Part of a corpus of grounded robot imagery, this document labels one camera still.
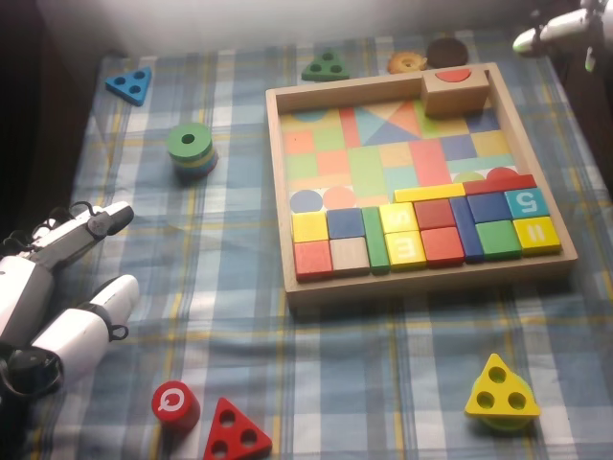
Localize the green triangle with three holes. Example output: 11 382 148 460
301 50 351 81

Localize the red triangle with three holes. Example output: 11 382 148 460
203 396 273 460

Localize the blue plaid table cloth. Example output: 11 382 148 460
23 28 613 460

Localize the wooden tray with printed floor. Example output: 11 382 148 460
264 61 579 308

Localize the red ring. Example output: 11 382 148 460
172 162 217 186

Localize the blue ring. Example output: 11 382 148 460
170 153 217 176

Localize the yellow ring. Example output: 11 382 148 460
168 148 216 169

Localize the red cylinder with white mark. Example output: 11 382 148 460
151 380 202 431

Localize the blue triangle with three holes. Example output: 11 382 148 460
104 65 153 107

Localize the green ring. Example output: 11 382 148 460
166 123 214 162

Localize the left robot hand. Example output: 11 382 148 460
0 200 141 399

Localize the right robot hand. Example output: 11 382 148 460
511 0 613 74

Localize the yellow triangle with three holes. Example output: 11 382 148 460
464 353 541 419

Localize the dark chocolate round cookie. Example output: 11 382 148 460
425 36 469 68

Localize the natural wooden block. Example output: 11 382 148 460
420 70 494 119

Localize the tan flower-shaped cookie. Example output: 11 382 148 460
386 50 428 76

